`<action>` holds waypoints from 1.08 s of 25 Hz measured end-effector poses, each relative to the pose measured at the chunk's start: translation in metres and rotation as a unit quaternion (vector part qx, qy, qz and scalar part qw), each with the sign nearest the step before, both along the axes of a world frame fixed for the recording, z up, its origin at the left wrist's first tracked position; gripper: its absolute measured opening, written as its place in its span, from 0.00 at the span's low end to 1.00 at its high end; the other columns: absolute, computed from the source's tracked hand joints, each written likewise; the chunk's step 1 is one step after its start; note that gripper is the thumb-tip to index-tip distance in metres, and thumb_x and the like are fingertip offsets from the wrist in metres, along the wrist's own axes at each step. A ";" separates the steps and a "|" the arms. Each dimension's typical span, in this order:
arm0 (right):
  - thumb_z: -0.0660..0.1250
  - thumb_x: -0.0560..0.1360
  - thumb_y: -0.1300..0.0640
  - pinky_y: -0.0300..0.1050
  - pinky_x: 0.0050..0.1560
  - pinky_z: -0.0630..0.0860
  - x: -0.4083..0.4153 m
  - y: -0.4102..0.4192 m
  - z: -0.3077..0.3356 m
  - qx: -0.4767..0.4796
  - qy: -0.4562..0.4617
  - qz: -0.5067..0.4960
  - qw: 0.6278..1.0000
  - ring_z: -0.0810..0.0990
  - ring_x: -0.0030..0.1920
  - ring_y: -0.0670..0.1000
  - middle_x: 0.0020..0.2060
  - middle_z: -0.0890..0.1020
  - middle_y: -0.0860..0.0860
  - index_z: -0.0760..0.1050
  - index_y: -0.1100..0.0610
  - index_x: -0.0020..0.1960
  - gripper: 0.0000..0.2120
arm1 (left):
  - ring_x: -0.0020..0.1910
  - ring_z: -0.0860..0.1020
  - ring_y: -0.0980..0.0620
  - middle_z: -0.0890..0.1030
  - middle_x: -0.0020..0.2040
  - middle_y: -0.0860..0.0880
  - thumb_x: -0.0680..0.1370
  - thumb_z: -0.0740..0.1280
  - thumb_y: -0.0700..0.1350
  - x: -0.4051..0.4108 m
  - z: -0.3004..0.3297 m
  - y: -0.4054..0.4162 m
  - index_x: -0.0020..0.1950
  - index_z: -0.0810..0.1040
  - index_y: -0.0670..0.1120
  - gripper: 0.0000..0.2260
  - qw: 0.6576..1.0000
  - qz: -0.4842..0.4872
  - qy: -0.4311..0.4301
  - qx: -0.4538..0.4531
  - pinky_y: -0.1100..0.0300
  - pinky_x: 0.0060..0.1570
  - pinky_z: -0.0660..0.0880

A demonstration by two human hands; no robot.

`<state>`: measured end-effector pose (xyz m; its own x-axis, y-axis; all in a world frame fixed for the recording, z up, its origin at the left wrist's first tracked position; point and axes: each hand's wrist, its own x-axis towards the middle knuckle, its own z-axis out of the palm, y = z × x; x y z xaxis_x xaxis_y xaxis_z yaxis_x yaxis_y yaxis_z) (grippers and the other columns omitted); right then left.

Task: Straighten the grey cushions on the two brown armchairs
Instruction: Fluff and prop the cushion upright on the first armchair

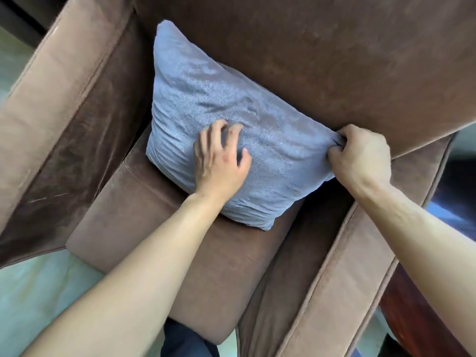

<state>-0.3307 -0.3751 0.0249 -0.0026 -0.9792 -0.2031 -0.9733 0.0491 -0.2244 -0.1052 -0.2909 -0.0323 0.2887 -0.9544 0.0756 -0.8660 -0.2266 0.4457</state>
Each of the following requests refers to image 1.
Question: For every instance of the person's left hand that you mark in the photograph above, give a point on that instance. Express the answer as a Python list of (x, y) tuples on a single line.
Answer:
[(217, 170)]

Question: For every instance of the person's right hand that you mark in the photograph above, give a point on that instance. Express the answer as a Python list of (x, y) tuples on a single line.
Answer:
[(364, 156)]

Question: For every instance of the person's left middle finger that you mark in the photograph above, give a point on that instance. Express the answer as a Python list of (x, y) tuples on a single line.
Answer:
[(218, 131)]

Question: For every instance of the person's left thumb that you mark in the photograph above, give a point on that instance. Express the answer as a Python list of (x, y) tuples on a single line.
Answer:
[(246, 159)]

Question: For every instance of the person's right thumb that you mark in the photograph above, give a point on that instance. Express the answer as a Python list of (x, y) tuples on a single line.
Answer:
[(336, 155)]

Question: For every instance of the grey throw pillow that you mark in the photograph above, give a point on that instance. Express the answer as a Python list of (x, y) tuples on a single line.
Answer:
[(208, 92)]

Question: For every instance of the person's left forearm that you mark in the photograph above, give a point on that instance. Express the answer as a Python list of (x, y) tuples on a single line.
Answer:
[(122, 286)]

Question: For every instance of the person's right forearm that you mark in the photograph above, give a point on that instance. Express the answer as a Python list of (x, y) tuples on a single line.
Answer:
[(427, 241)]

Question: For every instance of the brown suede armchair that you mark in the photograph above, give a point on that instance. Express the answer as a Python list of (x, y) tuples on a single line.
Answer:
[(334, 51)]

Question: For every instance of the brown armchair seat cushion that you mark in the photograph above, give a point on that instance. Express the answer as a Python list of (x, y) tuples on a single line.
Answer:
[(156, 219)]

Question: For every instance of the dark red wooden furniture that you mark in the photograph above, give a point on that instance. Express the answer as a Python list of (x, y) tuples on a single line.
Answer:
[(424, 316)]

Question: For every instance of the person's dark blue trousers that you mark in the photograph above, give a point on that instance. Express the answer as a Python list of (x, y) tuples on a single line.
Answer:
[(186, 342)]

